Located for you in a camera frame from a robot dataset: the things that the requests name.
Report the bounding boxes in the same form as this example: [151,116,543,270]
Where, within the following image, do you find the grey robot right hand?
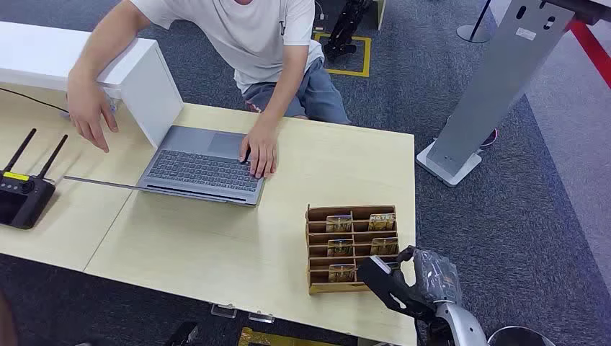
[398,245,463,308]

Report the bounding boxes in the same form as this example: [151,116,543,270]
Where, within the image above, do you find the person's right hand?
[66,79,120,154]

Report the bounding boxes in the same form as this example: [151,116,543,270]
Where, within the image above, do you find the person's left hand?
[238,125,279,180]

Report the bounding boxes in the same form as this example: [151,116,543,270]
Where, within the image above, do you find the gold hotel key card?
[367,213,396,232]
[328,265,357,283]
[327,239,354,258]
[326,215,353,234]
[370,237,399,256]

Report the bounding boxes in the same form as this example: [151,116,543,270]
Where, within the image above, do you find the person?
[66,0,352,180]

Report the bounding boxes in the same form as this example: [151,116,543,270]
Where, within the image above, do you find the wooden card holder rack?
[305,205,400,296]

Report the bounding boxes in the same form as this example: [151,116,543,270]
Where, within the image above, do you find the white desk partition box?
[0,21,184,149]

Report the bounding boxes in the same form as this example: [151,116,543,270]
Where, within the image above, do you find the grey open laptop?
[63,125,267,207]

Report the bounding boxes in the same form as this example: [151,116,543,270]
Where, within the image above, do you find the round grey robot shell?
[486,326,557,346]

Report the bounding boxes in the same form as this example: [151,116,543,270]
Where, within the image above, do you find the black remote controller with antennas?
[0,128,69,230]

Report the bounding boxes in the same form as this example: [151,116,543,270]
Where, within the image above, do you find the black robot legs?
[323,0,373,62]

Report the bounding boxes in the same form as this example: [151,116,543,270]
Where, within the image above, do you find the yellow printed floor panel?
[237,327,344,346]

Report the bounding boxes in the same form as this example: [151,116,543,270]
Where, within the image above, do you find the white cabinet corner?
[372,0,388,31]

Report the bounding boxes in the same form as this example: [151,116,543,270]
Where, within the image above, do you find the black device under desk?
[164,321,202,346]

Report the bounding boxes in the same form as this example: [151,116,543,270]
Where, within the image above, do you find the grey kiosk stand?
[416,0,576,188]

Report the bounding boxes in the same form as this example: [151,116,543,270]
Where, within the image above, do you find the black stanchion pole with base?
[456,0,494,45]

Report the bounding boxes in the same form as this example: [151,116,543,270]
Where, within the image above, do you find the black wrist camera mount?
[357,255,436,321]

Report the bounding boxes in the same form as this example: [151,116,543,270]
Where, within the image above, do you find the thin black cable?
[0,87,71,115]

